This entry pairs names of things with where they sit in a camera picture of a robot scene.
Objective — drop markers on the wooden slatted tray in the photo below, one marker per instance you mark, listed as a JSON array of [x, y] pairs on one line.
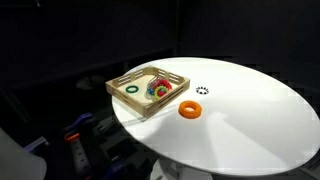
[[144, 107]]

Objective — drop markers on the grey-white rounded object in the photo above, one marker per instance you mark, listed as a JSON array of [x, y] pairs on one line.
[[15, 160]]

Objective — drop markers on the white table pedestal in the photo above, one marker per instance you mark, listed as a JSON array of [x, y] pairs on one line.
[[173, 170]]

